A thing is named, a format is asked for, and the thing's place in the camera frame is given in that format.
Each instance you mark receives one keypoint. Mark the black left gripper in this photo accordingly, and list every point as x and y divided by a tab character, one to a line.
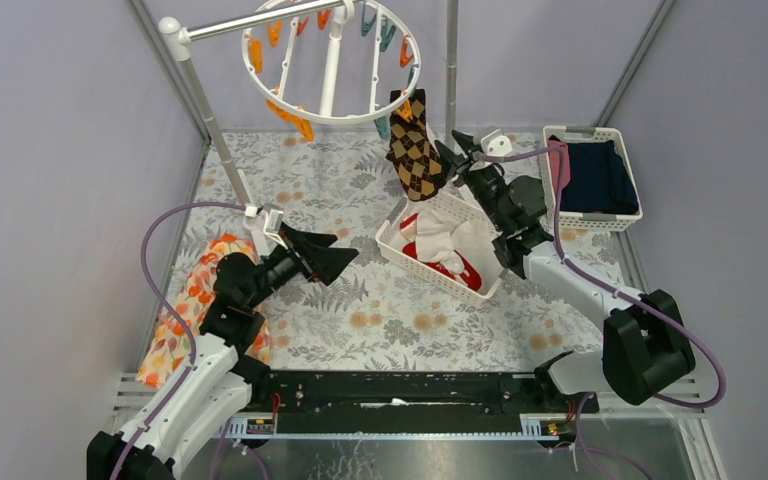
297	252

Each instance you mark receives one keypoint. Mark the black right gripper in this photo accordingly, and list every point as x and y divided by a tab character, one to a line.
449	160

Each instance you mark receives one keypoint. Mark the orange clip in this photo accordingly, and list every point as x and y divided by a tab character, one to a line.
406	57
303	126
404	111

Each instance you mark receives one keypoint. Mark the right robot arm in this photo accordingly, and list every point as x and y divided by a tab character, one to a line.
643	350

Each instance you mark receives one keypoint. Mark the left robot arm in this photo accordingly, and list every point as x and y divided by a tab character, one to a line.
217	379

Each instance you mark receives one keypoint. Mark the teal front clip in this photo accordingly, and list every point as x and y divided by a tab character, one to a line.
382	126

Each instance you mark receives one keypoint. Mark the orange right clip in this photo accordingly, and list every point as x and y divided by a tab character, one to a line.
406	57

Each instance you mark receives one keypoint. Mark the orange front left clip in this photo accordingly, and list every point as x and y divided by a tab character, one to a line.
303	126

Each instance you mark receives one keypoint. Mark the white round clip hanger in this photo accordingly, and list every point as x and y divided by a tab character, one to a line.
330	69

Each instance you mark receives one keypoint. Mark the floral grey tablecloth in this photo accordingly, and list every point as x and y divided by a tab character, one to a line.
376	316

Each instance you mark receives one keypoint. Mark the pink garment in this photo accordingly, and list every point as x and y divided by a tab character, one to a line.
559	163

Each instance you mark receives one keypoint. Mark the white perforated sock basket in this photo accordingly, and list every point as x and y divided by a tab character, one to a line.
390	243

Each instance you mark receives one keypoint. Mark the navy garment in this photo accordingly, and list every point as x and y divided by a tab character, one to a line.
598	181

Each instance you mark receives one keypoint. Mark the white basket with clothes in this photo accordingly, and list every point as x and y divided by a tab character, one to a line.
594	221

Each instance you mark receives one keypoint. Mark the floral orange cloth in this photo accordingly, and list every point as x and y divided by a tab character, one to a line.
171	345

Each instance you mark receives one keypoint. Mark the grey horizontal rack bar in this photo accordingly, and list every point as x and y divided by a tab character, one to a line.
188	35

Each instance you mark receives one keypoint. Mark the grey left rack pole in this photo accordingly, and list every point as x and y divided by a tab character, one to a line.
178	43

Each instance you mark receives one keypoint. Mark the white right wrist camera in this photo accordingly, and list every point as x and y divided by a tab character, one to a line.
492	141

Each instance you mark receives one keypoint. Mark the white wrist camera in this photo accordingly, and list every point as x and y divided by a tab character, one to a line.
492	141
272	216

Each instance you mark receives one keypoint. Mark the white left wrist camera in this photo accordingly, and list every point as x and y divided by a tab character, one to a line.
272	216

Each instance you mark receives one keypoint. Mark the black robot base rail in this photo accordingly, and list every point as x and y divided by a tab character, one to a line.
388	403

